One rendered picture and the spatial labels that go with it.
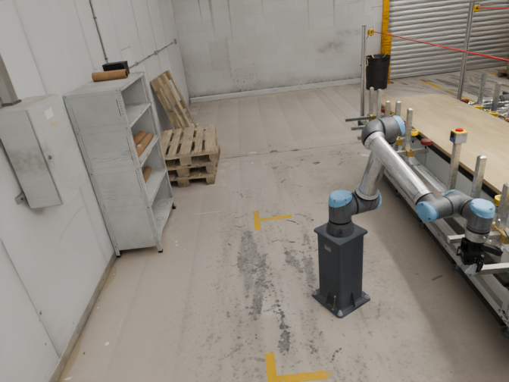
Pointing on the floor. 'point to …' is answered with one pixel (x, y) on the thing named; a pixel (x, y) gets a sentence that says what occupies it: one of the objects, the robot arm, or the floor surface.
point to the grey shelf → (123, 159)
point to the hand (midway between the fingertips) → (473, 273)
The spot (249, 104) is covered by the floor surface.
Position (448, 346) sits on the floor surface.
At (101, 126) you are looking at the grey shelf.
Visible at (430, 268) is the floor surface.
